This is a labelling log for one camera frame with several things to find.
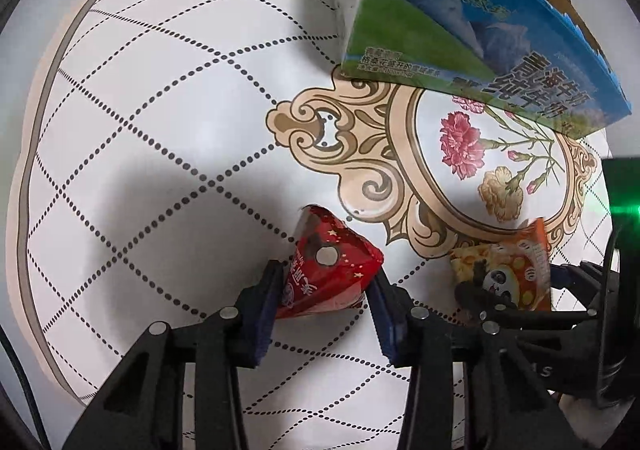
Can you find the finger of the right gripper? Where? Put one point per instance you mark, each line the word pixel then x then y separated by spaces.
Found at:
pixel 480 306
pixel 576 288

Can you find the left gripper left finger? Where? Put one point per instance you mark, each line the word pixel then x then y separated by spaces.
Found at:
pixel 139 406

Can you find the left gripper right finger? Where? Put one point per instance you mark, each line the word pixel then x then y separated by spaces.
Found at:
pixel 506 404

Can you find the orange panda snack packet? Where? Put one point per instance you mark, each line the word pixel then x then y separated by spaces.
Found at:
pixel 516 269

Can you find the cardboard box blue outside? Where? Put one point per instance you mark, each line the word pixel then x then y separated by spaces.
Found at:
pixel 534 58

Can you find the floral white tablecloth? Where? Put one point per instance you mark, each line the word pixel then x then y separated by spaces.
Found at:
pixel 170 146

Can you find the red triangular snack packet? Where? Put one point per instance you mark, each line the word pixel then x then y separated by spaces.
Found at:
pixel 331 267

